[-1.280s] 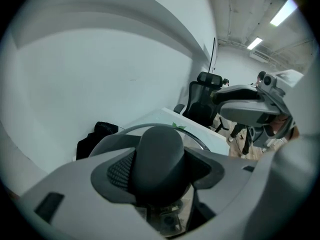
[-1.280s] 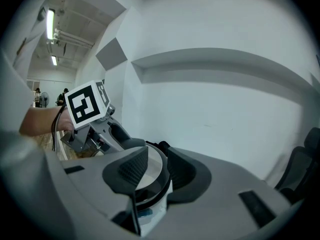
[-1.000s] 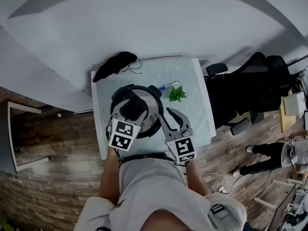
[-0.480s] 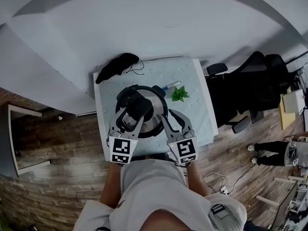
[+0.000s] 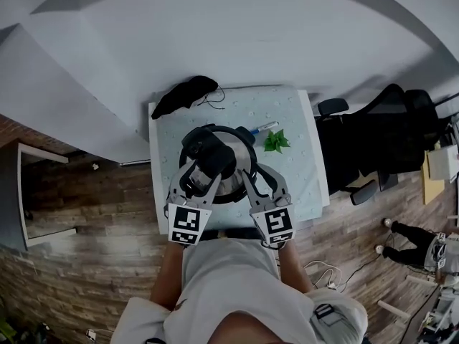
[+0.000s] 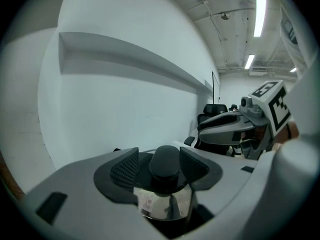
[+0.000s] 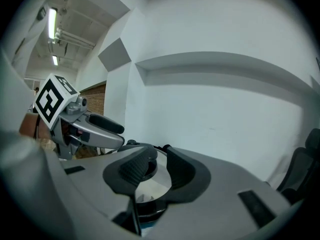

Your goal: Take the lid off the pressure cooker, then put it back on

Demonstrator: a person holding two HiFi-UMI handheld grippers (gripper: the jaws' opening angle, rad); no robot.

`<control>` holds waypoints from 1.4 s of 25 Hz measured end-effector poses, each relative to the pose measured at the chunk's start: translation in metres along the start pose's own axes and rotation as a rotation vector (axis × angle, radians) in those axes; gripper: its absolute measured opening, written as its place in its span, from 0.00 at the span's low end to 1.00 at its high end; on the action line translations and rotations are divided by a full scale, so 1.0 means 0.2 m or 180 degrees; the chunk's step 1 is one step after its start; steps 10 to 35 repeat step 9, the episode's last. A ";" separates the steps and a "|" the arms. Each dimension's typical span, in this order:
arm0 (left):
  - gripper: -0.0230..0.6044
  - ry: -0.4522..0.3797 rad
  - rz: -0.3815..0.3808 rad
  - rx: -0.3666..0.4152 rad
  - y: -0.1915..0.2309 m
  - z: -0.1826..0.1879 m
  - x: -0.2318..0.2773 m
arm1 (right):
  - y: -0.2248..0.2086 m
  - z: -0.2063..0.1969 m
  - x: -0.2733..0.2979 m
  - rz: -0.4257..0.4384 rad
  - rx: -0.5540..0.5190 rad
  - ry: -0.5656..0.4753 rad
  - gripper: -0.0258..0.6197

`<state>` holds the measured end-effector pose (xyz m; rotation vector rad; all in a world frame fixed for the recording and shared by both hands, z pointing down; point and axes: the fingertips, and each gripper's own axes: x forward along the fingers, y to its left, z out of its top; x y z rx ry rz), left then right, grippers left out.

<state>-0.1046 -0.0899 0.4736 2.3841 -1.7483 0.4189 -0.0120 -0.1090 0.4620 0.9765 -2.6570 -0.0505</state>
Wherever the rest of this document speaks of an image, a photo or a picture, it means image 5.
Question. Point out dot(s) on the person's right forearm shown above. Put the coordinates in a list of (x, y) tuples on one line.
[(294, 269)]

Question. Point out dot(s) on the dark cabinet with white frame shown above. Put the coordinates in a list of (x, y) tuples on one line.
[(9, 199)]

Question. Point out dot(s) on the yellow wooden desk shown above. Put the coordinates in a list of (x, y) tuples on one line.
[(432, 188)]

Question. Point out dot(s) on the black pressure cooker pot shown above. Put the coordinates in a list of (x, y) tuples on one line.
[(247, 136)]

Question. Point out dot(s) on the white square table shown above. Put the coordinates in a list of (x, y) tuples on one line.
[(319, 156)]

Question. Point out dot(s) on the person's white shirt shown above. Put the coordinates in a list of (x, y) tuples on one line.
[(233, 285)]

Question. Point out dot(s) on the person's left forearm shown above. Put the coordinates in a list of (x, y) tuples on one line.
[(168, 278)]

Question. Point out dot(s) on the white box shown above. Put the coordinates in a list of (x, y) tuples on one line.
[(443, 163)]

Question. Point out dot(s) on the white-legged table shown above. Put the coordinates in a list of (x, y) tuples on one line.
[(394, 310)]

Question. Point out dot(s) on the black cloth pouch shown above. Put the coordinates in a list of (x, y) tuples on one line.
[(179, 97)]

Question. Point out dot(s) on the white power strip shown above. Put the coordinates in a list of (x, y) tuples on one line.
[(330, 285)]

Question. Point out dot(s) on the person's dark trouser leg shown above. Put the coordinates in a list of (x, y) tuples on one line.
[(240, 233)]

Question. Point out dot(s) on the blue and white marker pen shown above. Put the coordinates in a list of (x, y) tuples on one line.
[(265, 127)]

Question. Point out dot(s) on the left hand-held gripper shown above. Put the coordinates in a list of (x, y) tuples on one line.
[(186, 224)]

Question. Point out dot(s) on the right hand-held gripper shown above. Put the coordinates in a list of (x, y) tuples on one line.
[(276, 224)]

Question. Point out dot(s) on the pressure cooker lid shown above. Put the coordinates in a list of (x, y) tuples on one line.
[(240, 156)]

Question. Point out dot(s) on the green artificial leaf sprig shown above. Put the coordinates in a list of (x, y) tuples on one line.
[(276, 142)]

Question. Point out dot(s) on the black office chair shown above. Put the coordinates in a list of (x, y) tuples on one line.
[(376, 138)]

